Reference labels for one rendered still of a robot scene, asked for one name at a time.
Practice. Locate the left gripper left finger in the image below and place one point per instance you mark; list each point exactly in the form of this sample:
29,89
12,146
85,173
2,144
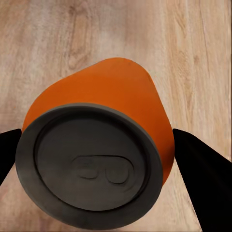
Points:
8,145

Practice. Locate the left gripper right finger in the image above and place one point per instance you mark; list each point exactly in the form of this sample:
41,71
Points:
208,179

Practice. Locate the can of soda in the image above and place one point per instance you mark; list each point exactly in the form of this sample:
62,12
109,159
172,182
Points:
97,147

